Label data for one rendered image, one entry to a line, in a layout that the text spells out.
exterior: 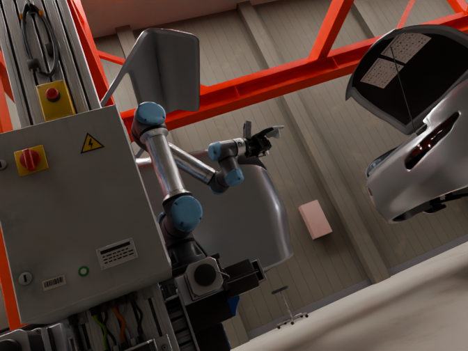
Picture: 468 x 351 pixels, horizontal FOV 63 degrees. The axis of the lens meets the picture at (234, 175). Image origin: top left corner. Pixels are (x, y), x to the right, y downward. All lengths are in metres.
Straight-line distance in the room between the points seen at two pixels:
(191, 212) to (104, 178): 0.45
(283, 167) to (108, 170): 6.55
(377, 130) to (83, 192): 7.90
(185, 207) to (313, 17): 8.71
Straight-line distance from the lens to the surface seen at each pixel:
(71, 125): 1.09
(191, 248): 1.48
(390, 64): 4.58
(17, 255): 1.01
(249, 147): 1.65
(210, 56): 8.50
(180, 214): 1.36
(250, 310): 6.73
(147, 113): 1.52
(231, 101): 5.14
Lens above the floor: 0.64
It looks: 17 degrees up
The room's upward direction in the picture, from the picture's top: 23 degrees counter-clockwise
